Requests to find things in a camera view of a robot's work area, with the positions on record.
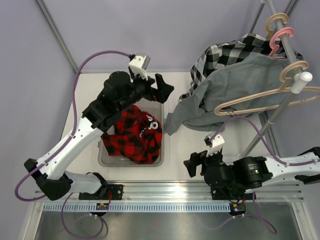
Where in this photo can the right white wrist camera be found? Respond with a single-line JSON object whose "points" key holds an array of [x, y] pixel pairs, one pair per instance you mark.
{"points": [[215, 144]]}

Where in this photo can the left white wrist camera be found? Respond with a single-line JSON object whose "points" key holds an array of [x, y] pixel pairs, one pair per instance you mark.
{"points": [[138, 65]]}

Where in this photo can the clear plastic bin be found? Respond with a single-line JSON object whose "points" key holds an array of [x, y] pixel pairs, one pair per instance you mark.
{"points": [[152, 107]]}

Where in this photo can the grey shirt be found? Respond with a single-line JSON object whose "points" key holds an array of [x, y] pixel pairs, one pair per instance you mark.
{"points": [[257, 73]]}

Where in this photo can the black white plaid shirt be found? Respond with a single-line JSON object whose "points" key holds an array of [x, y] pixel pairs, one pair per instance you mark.
{"points": [[221, 55]]}

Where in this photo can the aluminium mounting rail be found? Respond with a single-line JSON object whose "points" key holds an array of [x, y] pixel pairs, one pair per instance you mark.
{"points": [[196, 191]]}

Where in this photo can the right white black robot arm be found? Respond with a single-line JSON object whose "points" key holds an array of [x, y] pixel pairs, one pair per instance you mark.
{"points": [[235, 182]]}

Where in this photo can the red black plaid shirt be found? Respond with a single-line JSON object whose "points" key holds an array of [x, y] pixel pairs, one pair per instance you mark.
{"points": [[137, 136]]}

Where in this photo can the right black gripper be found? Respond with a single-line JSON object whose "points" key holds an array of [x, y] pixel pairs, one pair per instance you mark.
{"points": [[197, 159]]}

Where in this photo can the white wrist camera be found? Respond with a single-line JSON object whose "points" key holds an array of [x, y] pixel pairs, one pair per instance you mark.
{"points": [[138, 65], [215, 144]]}

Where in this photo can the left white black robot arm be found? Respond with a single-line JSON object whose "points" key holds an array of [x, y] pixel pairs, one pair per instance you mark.
{"points": [[120, 91]]}

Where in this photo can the beige wooden hanger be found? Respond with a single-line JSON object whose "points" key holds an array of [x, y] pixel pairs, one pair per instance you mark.
{"points": [[294, 79]]}

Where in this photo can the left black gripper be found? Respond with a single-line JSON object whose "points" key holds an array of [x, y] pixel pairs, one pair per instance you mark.
{"points": [[159, 95]]}

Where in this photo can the white slotted cable duct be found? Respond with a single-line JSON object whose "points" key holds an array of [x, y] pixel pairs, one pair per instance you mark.
{"points": [[138, 207]]}

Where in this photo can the pink plastic hanger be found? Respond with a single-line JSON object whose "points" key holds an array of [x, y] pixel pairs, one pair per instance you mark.
{"points": [[275, 41]]}

